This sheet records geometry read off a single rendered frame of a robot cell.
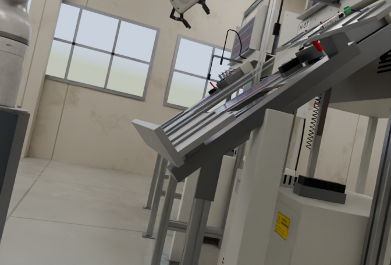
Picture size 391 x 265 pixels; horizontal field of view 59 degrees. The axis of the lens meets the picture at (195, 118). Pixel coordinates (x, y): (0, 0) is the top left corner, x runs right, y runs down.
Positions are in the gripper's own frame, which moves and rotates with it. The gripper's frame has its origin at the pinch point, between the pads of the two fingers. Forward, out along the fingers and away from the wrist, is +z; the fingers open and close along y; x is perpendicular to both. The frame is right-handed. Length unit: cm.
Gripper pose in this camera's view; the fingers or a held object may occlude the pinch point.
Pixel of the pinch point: (198, 19)
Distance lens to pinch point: 139.9
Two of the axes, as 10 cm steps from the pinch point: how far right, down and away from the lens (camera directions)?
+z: 6.0, 7.8, 2.1
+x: -1.2, -1.7, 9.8
